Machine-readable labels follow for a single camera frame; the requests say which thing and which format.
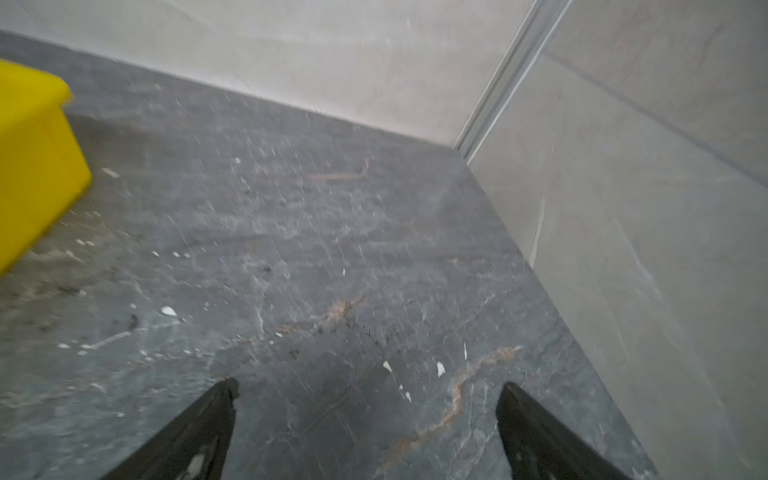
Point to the yellow plastic bin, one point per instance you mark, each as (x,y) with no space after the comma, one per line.
(43,169)

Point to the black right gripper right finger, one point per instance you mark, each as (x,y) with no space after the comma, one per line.
(539,446)

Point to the aluminium frame rail right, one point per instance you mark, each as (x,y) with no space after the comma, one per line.
(538,25)

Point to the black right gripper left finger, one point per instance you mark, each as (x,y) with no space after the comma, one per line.
(193,445)

